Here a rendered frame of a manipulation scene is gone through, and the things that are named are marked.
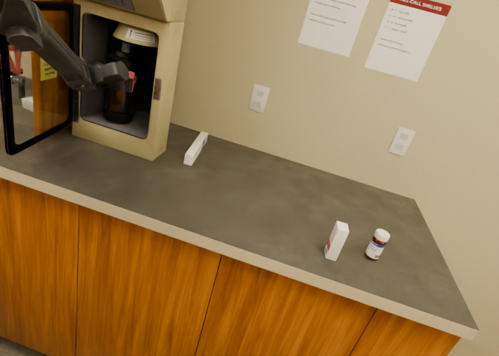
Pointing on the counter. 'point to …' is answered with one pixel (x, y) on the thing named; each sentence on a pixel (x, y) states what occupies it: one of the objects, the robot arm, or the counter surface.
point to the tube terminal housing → (165, 32)
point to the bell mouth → (136, 35)
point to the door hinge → (76, 55)
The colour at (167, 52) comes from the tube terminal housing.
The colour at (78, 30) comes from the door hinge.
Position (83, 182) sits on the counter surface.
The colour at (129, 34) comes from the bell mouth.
